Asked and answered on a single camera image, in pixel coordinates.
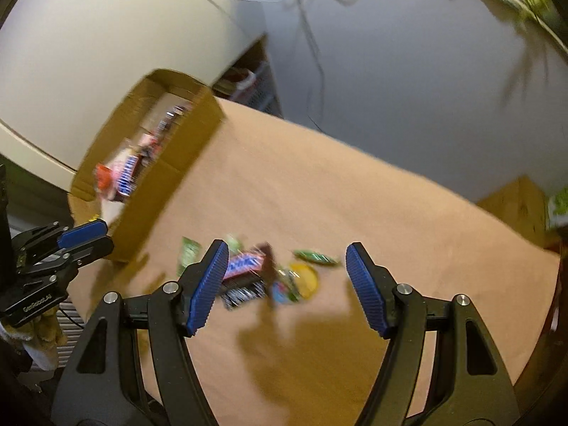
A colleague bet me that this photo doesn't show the green gift bag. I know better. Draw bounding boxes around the green gift bag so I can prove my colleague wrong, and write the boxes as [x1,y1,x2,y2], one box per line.
[547,186,568,231]

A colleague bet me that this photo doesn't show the blue and yellow candy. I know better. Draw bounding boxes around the blue and yellow candy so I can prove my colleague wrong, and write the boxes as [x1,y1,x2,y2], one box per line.
[270,280,298,306]

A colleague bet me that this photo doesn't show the green twisted candy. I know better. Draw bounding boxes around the green twisted candy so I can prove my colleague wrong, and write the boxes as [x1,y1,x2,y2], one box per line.
[293,249,342,267]

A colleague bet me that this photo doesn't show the closed cardboard box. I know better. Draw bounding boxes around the closed cardboard box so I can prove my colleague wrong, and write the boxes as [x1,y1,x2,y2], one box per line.
[476,176,551,249]

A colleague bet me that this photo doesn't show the person's left hand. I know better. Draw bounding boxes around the person's left hand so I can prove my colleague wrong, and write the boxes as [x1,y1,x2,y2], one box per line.
[0,306,68,370]

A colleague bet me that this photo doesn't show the dark chocolate bar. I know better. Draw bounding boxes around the dark chocolate bar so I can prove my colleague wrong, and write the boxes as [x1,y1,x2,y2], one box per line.
[222,282,269,311]

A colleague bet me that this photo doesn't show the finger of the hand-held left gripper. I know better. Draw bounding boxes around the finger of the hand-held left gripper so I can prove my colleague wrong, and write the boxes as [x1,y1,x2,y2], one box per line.
[18,237,115,277]
[11,219,109,256]

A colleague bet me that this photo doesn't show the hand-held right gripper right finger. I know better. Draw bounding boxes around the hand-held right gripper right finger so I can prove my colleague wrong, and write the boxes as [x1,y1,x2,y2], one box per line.
[345,242,520,426]

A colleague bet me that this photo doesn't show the white plastic basket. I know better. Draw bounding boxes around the white plastic basket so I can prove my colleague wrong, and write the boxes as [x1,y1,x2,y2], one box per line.
[213,38,285,119]

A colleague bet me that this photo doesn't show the cardboard box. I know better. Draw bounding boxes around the cardboard box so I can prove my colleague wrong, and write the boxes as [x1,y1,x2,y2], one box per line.
[476,176,551,249]
[66,68,226,263]

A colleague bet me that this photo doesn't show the large brown chocolate bar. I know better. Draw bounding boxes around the large brown chocolate bar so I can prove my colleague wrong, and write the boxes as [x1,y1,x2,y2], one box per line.
[114,155,143,198]

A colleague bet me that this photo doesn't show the green candy packet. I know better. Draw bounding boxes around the green candy packet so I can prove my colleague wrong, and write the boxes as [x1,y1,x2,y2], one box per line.
[177,236,201,276]

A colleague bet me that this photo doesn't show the small brown chocolate bar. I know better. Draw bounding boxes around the small brown chocolate bar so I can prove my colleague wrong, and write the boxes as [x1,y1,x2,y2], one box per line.
[222,243,278,283]

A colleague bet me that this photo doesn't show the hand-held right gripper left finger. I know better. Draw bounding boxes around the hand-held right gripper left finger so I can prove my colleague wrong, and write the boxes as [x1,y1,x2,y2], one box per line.
[53,239,231,426]

